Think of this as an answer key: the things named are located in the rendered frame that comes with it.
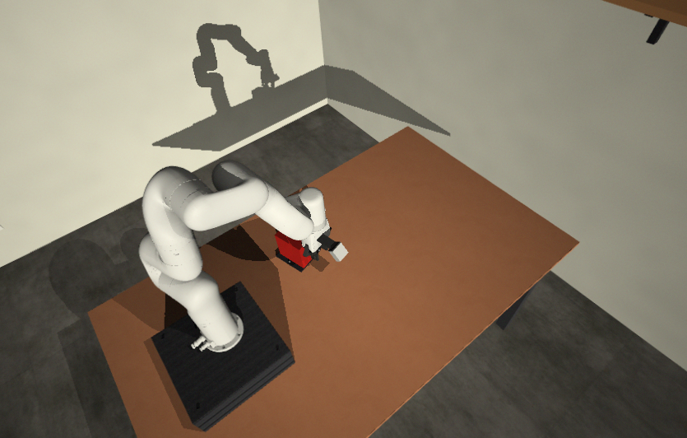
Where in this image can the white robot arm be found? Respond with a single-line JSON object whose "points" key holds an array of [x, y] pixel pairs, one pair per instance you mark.
{"points": [[201, 209]]}

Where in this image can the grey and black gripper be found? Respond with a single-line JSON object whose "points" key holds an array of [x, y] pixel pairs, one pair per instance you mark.
{"points": [[311, 244]]}

